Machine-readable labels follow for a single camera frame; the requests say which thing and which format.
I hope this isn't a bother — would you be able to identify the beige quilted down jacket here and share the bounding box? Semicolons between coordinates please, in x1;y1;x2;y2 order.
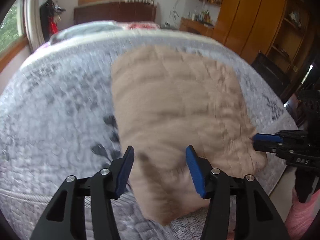
112;46;267;225

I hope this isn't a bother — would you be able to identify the right forearm pink sleeve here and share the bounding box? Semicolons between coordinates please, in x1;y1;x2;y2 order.
285;189;319;239

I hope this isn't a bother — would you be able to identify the black coat rack with clothes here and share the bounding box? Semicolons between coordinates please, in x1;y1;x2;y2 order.
40;0;65;42

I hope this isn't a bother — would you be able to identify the black chair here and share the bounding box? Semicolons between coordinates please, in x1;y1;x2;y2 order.
251;51;291;97

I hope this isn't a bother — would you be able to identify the wooden wardrobe cabinet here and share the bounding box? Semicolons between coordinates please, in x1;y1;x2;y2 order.
212;0;315;101

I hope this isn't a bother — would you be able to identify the wooden side desk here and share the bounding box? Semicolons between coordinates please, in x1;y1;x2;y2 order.
179;18;213;37

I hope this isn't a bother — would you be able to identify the red patterned cloth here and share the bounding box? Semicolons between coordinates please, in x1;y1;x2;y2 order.
123;22;161;30

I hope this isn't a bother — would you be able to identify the dark wooden headboard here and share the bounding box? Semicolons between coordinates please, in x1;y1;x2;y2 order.
74;2;157;25

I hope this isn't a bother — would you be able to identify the grey pillow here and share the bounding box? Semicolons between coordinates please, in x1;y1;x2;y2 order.
49;21;122;45

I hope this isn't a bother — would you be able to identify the side window wooden frame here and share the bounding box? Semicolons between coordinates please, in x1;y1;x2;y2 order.
0;0;28;72

